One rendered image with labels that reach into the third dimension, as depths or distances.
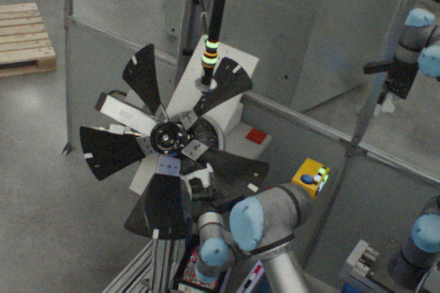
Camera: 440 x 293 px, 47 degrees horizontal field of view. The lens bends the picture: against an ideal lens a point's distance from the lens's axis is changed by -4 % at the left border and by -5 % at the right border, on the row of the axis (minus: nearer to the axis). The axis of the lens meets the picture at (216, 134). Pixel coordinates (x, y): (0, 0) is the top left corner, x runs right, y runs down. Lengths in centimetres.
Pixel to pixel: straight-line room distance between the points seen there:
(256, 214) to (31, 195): 226
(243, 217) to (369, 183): 133
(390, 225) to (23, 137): 244
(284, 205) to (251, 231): 11
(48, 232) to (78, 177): 49
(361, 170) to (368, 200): 17
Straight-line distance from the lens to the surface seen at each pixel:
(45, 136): 373
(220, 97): 178
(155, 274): 262
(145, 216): 184
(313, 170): 205
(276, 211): 124
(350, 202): 259
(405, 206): 252
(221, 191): 174
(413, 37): 158
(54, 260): 298
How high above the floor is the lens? 236
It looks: 38 degrees down
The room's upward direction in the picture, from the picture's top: 11 degrees clockwise
